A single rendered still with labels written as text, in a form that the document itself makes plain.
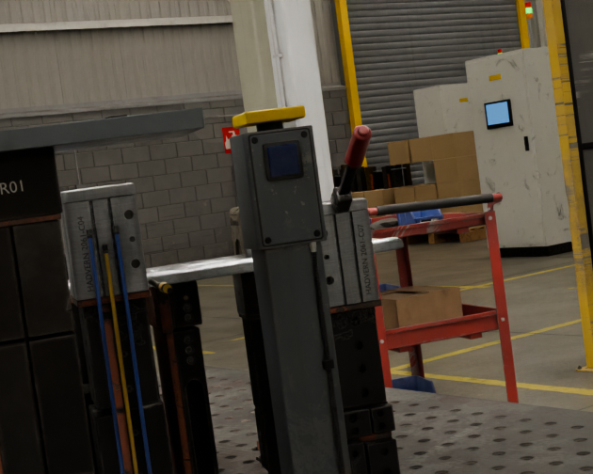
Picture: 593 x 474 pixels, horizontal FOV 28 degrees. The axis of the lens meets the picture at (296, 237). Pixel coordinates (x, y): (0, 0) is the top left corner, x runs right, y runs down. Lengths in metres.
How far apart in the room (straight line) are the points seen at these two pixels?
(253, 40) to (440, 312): 5.24
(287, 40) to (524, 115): 6.31
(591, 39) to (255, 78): 3.44
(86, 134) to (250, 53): 7.69
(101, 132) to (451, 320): 2.67
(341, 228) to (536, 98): 10.32
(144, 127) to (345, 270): 0.35
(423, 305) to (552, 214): 8.02
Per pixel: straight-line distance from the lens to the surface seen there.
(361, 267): 1.31
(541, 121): 11.62
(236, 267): 1.39
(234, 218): 1.68
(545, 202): 11.57
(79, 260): 1.25
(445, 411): 1.87
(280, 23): 5.50
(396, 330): 3.57
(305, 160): 1.13
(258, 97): 8.69
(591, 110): 5.83
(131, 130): 1.06
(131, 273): 1.25
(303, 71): 5.49
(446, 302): 3.71
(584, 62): 5.84
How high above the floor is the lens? 1.09
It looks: 3 degrees down
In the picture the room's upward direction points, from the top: 8 degrees counter-clockwise
